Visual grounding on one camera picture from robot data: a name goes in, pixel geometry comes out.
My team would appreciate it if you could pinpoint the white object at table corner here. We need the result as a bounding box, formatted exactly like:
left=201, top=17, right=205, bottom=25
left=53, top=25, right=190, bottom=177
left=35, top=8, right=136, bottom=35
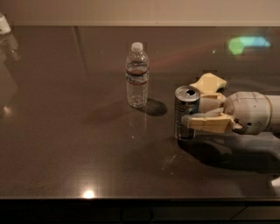
left=0, top=12, right=11, bottom=35

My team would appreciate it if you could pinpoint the clear plastic water bottle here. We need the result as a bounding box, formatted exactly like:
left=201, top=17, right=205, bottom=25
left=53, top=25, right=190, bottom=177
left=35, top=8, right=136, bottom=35
left=125, top=42, right=150, bottom=109

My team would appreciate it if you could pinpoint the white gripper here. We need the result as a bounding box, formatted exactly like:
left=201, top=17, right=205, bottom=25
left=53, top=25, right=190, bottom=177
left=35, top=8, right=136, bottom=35
left=181, top=92, right=272, bottom=135

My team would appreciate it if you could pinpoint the yellow sponge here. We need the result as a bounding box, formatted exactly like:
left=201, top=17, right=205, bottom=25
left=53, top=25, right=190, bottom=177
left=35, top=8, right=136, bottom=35
left=191, top=73, right=227, bottom=94

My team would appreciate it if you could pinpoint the blue silver redbull can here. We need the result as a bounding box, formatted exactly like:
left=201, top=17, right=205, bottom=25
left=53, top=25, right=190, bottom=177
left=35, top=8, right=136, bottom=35
left=174, top=85, right=200, bottom=141

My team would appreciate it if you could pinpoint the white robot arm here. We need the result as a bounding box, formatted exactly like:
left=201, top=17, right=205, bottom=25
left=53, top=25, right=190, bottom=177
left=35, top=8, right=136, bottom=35
left=181, top=92, right=280, bottom=135

